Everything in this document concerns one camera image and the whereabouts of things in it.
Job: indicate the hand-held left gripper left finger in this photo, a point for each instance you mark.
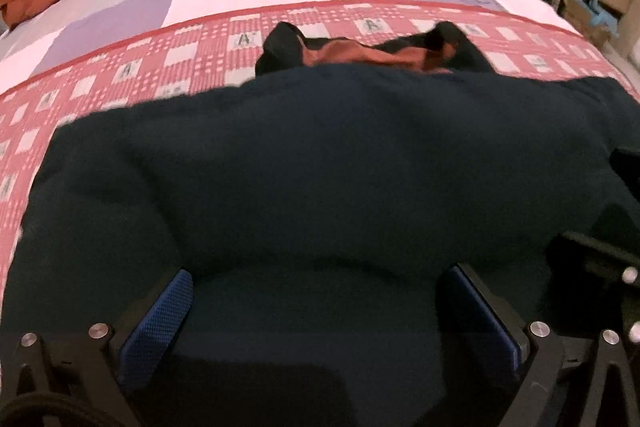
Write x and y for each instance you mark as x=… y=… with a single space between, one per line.
x=159 y=327

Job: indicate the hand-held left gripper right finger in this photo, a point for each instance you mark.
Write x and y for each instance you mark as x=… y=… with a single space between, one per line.
x=487 y=327

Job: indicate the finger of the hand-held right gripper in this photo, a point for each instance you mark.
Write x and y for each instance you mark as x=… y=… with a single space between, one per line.
x=627 y=163
x=600 y=257

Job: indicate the dark green jacket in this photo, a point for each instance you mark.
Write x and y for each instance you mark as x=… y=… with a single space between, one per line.
x=320 y=167

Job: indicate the small cardboard box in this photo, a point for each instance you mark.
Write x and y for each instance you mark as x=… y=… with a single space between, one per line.
x=585 y=19

